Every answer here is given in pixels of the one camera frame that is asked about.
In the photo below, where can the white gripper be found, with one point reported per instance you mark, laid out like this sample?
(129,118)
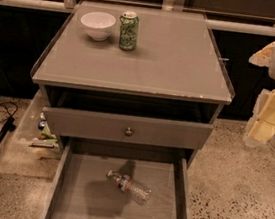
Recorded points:
(262,128)

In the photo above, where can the clear plastic water bottle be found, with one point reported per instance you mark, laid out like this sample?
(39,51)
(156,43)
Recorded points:
(138,192)

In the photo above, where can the brass drawer knob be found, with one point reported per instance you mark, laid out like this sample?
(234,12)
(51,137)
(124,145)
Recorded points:
(129,132)

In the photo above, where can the grey drawer cabinet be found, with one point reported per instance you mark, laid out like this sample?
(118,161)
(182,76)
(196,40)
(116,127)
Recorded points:
(175,72)

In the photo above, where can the grey top drawer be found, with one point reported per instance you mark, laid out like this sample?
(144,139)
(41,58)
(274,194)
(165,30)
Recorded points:
(111,127)

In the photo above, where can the open grey middle drawer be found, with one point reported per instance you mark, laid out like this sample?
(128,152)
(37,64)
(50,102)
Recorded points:
(82,190)

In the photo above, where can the green soda can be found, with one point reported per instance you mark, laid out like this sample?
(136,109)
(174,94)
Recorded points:
(128,30)

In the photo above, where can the white ceramic bowl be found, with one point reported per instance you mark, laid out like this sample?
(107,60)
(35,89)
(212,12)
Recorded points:
(98,25)

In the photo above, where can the clear plastic storage bin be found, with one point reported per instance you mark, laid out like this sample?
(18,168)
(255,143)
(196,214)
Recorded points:
(33,129)

